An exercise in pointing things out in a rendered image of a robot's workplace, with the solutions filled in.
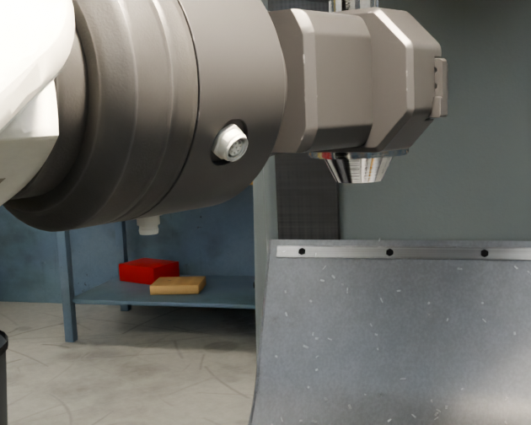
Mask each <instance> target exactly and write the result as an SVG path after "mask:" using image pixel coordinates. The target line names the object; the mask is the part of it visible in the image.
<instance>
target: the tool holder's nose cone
mask: <svg viewBox="0 0 531 425"><path fill-rule="evenodd" d="M392 159H393V157H386V158H374V159H324V161H325V163H326V164H327V166H328V168H329V170H330V172H331V174H332V175H333V177H334V179H335V181H336V182H339V183H369V182H377V181H381V180H383V179H384V177H385V174H386V172H387V170H388V168H389V166H390V164H391V162H392Z"/></svg>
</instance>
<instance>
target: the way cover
mask: <svg viewBox="0 0 531 425"><path fill-rule="evenodd" d="M283 251H285V252H283ZM282 252H283V253H282ZM315 253H316V256H315ZM325 266H326V267H325ZM514 266H516V267H517V268H518V269H516V268H515V267H514ZM323 268H324V270H323ZM458 268H462V270H458ZM528 271H529V273H528ZM530 273H531V241H515V240H380V241H378V240H360V239H268V249H267V257H266V267H265V284H264V293H263V303H262V311H261V321H260V338H259V347H258V357H257V365H256V375H255V389H254V395H253V400H252V406H251V410H250V415H249V423H248V425H271V424H273V425H531V275H530ZM332 275H334V276H335V279H334V278H333V277H332ZM320 279H323V280H324V282H321V281H320ZM341 284H343V286H342V285H341ZM346 288H348V293H346ZM284 290H287V293H285V291H284ZM397 290H400V292H397ZM310 299H311V300H312V303H311V302H309V300H310ZM381 299H382V300H383V303H382V301H381ZM428 302H430V304H428ZM481 302H484V303H483V304H482V303H481ZM285 312H287V316H286V315H285ZM428 314H430V316H428ZM447 318H448V321H447ZM482 319H484V320H485V321H486V322H484V321H483V320H482ZM370 323H371V325H372V326H371V325H370ZM514 331H515V332H516V335H513V332H514ZM313 333H314V335H313ZM375 333H376V334H378V335H377V336H375ZM312 335H313V336H312ZM315 337H318V340H315ZM328 338H329V339H332V340H329V339H328ZM303 345H305V346H307V347H308V348H306V347H304V346H303ZM377 348H378V350H377ZM276 355H277V356H278V357H277V358H276V357H275V356H276ZM318 355H319V356H318ZM317 356H318V357H317ZM315 369H318V370H317V371H315ZM402 378H405V379H402ZM308 386H309V388H307V387H308ZM462 388H463V389H462ZM461 389H462V390H461ZM380 393H381V394H382V397H381V396H380V395H379V394H380ZM364 394H366V395H364ZM325 397H326V398H327V401H326V400H325ZM506 397H508V399H507V400H506ZM431 400H433V402H431ZM505 400H506V401H505ZM349 404H350V405H351V408H352V409H350V408H349V406H348V405H349ZM445 406H448V409H445ZM437 409H438V410H440V411H441V412H439V411H437ZM436 412H439V413H438V414H437V415H436V416H435V415H434V414H435V413H436ZM411 414H413V415H414V416H416V418H414V417H413V416H412V415H411ZM281 417H282V420H281ZM436 417H438V418H437V419H436V420H434V419H435V418H436ZM389 419H391V420H390V421H389V422H388V420H389ZM299 420H303V421H302V422H300V421H299ZM312 420H315V421H317V422H311V421H312ZM282 421H283V422H282ZM505 421H506V422H507V424H505Z"/></svg>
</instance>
